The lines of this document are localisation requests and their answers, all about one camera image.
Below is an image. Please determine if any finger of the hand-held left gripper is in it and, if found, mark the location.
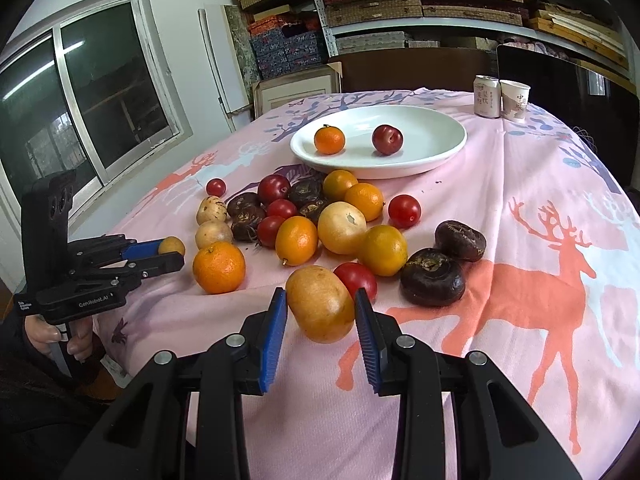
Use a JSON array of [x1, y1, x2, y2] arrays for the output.
[[69, 252, 185, 284], [69, 235, 162, 267]]

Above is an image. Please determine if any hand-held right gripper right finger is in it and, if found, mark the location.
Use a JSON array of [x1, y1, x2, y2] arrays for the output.
[[353, 288, 583, 480]]

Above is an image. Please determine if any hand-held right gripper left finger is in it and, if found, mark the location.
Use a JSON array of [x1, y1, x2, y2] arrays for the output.
[[60, 287, 289, 480]]

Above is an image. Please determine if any small yellow fruit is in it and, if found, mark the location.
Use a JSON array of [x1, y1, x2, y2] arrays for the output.
[[158, 236, 186, 258]]

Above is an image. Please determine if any large yellow fruit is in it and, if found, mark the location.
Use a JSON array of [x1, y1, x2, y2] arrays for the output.
[[285, 265, 356, 345]]

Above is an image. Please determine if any red cherry tomato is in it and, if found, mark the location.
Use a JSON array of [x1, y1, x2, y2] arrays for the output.
[[387, 194, 422, 229], [256, 215, 287, 248], [266, 199, 299, 221], [333, 262, 378, 306]]

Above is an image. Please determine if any striped yellow fruit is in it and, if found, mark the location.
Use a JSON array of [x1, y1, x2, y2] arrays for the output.
[[196, 196, 228, 226]]

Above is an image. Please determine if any large dark water chestnut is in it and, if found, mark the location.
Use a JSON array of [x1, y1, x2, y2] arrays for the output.
[[399, 248, 467, 307]]

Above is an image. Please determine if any yellow-orange kumquat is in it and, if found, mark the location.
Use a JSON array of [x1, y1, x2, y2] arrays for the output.
[[357, 225, 409, 277]]

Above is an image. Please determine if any white plate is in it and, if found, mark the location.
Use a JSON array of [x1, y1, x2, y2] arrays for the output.
[[290, 105, 468, 180]]

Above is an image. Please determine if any person's left forearm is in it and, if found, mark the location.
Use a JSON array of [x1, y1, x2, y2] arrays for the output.
[[0, 310, 118, 480]]

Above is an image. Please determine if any person's left hand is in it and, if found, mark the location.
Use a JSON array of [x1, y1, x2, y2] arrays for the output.
[[24, 319, 96, 364]]

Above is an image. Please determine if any oval orange kumquat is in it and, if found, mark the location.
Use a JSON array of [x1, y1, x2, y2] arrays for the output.
[[275, 216, 319, 266]]

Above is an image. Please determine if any pale yellow round fruit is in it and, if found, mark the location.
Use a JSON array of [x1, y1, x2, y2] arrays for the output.
[[317, 201, 368, 256]]

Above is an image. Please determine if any sliding window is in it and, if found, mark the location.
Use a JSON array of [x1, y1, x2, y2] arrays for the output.
[[0, 0, 193, 281]]

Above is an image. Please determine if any pink deer print tablecloth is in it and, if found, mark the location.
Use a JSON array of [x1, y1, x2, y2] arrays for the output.
[[92, 87, 640, 480]]

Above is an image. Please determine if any red plum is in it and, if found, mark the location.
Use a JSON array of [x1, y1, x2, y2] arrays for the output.
[[257, 174, 292, 206], [371, 124, 404, 156]]

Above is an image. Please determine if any white board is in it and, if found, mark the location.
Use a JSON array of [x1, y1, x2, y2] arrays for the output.
[[198, 4, 251, 117]]

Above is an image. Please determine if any mandarin orange with stem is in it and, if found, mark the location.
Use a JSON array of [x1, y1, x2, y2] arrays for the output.
[[314, 125, 346, 156]]

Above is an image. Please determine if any wooden framed box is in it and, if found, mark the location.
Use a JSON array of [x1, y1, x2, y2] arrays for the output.
[[252, 62, 343, 118]]

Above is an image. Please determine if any grey patterned panel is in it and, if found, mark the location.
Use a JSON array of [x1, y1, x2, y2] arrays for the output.
[[224, 5, 263, 86]]

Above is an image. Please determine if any stack of blue patterned boxes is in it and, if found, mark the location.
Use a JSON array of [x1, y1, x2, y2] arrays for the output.
[[248, 20, 331, 81]]

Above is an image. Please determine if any pale drink can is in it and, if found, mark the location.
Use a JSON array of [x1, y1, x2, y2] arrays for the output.
[[473, 75, 501, 119]]

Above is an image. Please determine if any brown cabinet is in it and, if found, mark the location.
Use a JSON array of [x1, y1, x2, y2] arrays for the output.
[[340, 47, 498, 96]]

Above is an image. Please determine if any white metal shelf rack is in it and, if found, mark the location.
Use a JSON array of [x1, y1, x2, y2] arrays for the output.
[[300, 0, 632, 81]]

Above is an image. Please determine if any white paper cup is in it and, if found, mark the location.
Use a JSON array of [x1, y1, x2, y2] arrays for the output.
[[500, 80, 531, 122]]

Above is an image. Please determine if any black panel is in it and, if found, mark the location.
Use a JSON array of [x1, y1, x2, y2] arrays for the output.
[[496, 44, 640, 191]]

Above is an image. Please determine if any stack of woven boxes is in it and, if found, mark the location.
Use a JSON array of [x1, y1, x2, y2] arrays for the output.
[[315, 0, 630, 68]]

